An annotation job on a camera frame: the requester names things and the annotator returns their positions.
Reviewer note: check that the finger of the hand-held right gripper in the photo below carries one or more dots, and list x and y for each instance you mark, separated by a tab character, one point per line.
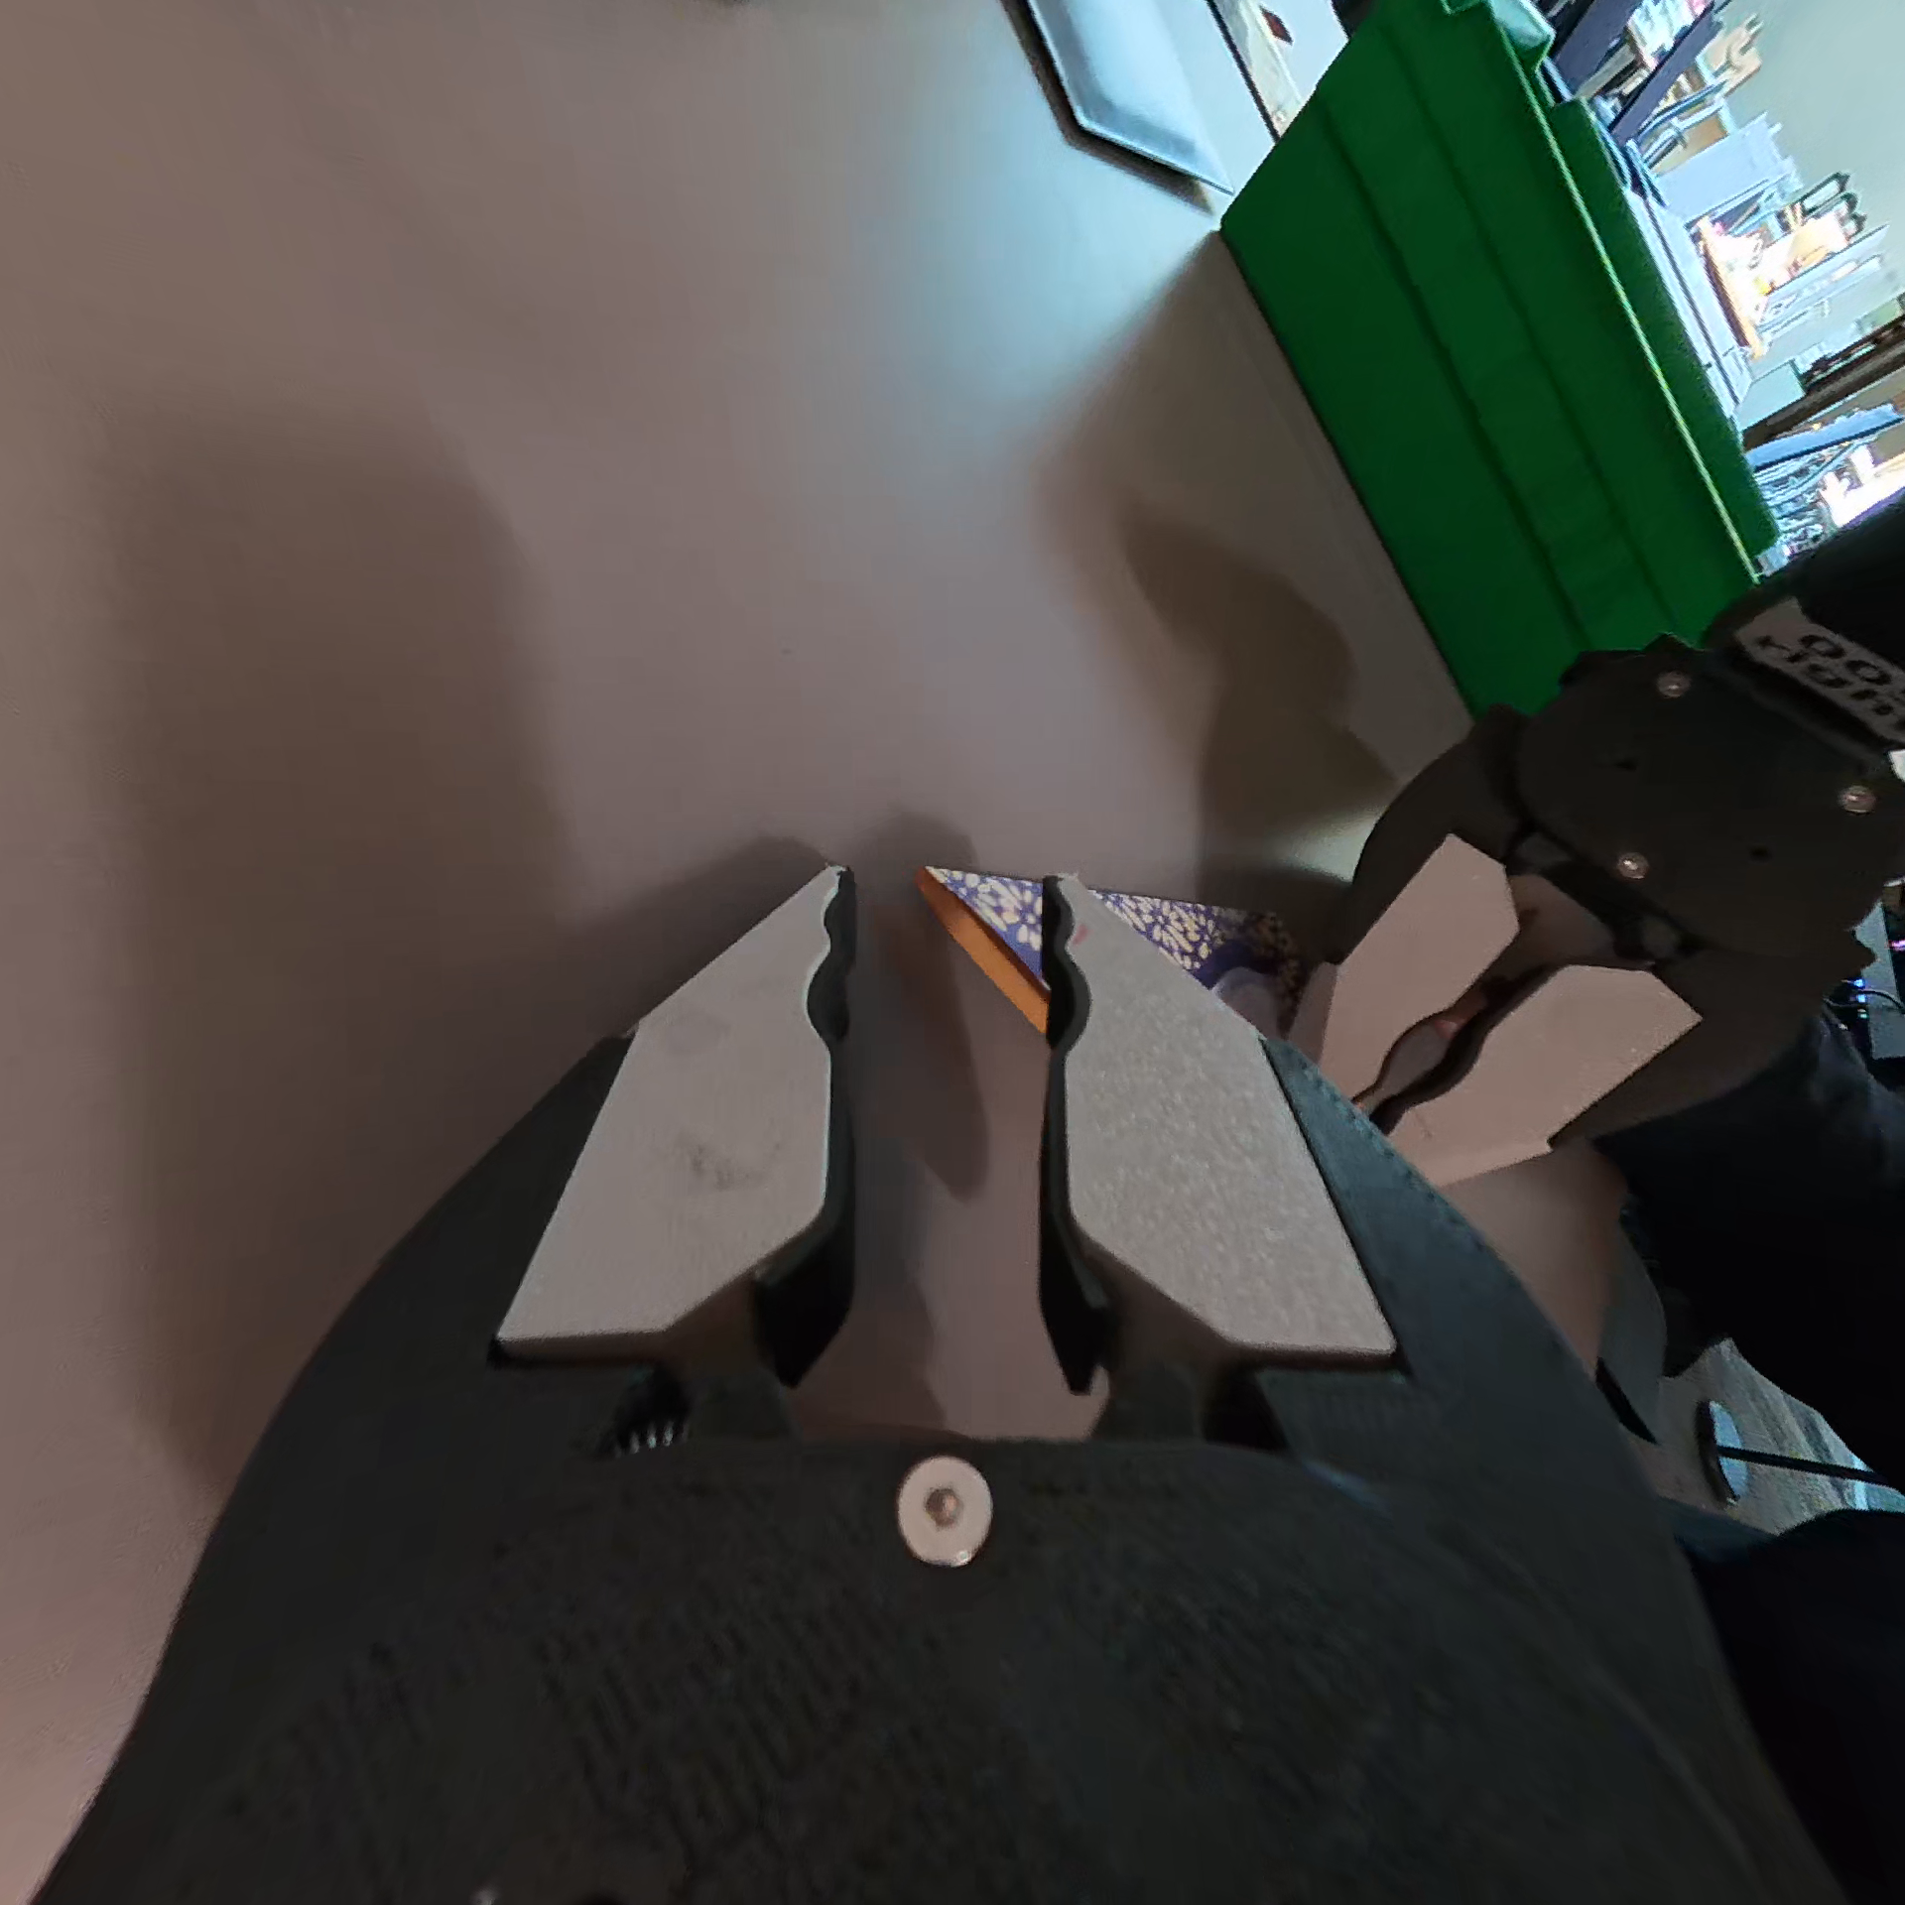
1413	951
1578	1057

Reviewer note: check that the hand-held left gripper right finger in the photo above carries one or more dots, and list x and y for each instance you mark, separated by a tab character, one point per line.
1189	1162

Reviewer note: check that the cluttered storage shelf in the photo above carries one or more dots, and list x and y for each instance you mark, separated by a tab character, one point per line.
1786	224

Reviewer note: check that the person's dark clothing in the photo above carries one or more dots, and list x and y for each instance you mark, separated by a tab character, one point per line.
1786	1189

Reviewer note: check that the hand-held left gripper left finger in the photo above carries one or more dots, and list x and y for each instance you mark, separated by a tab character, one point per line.
699	1131

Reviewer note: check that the green plastic crate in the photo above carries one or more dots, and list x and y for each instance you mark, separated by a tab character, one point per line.
1457	298

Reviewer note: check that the dark framed board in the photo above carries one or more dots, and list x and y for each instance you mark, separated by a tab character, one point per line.
1130	74

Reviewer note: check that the round stand base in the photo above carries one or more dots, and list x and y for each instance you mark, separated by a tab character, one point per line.
1726	1450

